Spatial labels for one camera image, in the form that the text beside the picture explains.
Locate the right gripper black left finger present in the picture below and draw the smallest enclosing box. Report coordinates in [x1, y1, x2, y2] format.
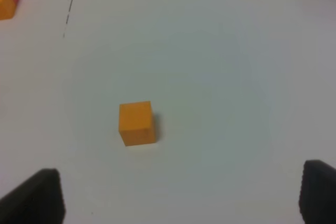
[1, 168, 66, 223]

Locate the orange template block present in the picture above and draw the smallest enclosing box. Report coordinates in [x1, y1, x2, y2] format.
[0, 0, 16, 20]

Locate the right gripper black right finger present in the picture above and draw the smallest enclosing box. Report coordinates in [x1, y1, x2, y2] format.
[299, 160, 335, 223]

